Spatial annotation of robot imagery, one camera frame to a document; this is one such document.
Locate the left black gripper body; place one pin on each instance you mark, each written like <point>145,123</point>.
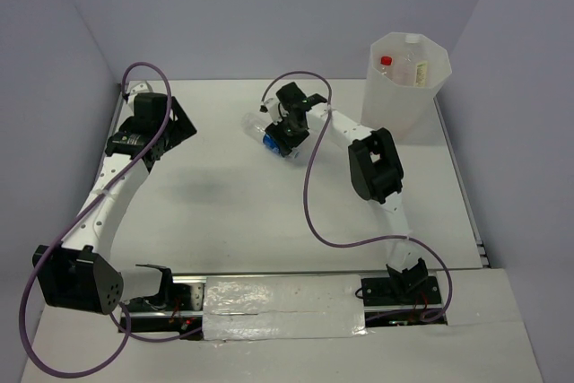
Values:
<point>167,131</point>

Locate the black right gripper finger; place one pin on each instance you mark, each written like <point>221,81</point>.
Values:
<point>291,143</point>
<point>275,136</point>

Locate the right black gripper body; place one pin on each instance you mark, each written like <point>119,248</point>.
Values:
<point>287,119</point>

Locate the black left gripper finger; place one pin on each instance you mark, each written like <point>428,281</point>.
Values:
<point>180,126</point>
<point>159,148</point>

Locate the blue label clear bottle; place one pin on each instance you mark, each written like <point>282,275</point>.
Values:
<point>254,127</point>

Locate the red cap water bottle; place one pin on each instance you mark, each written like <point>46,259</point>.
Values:
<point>386,67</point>

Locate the apple juice clear bottle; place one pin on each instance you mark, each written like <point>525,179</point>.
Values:
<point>412,63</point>

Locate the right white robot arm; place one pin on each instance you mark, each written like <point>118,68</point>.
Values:
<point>376,172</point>

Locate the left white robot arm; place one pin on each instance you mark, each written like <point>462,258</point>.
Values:
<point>77,274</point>

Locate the white plastic bin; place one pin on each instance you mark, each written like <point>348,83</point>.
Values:
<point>395,107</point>

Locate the silver tape sheet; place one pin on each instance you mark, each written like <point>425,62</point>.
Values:
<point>282,307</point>

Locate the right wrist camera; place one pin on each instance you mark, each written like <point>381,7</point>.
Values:
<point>272,107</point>

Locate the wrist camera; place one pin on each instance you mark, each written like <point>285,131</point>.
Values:
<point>272,107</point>
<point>136,88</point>

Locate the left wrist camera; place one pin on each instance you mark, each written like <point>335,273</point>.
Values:
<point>136,88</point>

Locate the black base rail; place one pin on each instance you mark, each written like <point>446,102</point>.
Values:
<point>183,315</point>

